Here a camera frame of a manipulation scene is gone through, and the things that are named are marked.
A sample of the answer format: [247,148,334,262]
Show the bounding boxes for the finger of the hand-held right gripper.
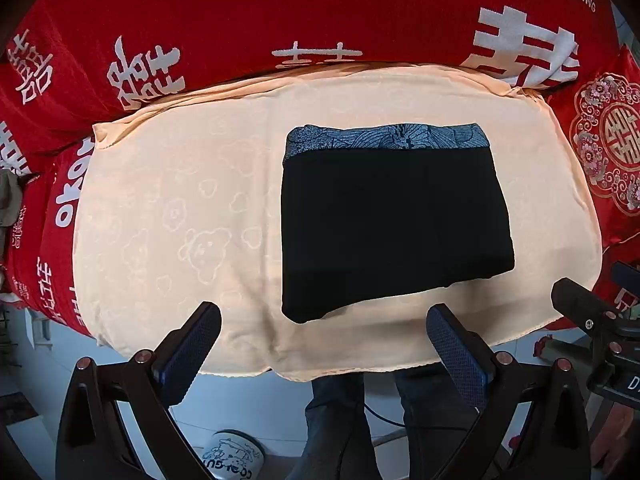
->
[551,277,621,332]
[612,260,640,294]

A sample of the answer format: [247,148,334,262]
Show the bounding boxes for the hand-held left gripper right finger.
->
[426,302,592,480]

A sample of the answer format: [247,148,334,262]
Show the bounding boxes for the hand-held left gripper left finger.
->
[55,301,223,480]

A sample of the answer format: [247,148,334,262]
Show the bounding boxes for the black pants with grey waistband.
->
[279,121,517,325]

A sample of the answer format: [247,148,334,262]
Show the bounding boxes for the white cartoon print slipper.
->
[191,430,267,480]

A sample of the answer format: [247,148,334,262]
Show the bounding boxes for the person's legs in dark jeans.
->
[299,364,483,480]

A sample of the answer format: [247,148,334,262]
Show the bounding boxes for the red embroidered pillow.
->
[546,44,640,251]

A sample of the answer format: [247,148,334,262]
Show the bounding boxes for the peach embossed blanket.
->
[71,61,604,385]

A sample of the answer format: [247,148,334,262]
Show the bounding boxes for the olive cloth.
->
[0,169,32,233]

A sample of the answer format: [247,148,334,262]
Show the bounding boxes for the red printed blanket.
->
[0,0,640,348]

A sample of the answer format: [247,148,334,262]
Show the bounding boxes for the black cable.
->
[364,400,473,433]

